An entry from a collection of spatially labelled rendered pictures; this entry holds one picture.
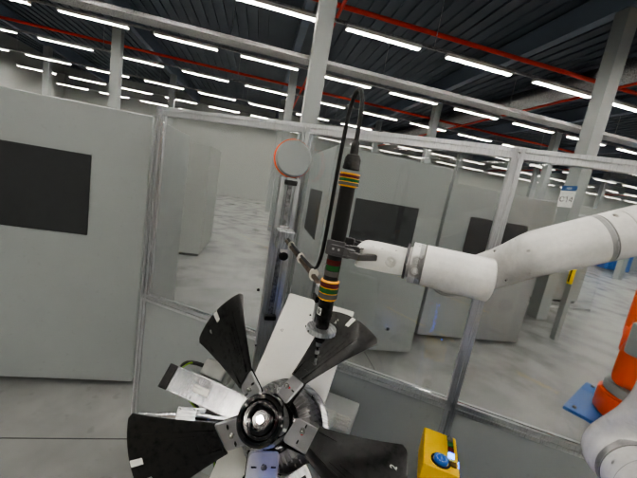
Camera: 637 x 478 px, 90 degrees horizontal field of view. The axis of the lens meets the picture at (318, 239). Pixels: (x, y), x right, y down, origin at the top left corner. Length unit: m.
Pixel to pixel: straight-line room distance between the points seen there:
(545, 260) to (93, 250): 2.62
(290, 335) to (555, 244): 0.86
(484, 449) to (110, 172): 2.63
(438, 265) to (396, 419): 1.13
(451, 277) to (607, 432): 0.50
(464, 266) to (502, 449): 1.17
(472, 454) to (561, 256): 1.19
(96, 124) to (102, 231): 0.72
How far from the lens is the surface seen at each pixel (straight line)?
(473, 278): 0.66
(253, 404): 0.91
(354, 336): 0.92
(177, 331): 2.05
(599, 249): 0.74
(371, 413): 1.70
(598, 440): 1.01
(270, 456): 0.96
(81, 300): 2.91
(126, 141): 2.61
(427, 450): 1.20
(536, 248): 0.70
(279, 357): 1.20
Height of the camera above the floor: 1.79
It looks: 10 degrees down
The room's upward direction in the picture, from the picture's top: 10 degrees clockwise
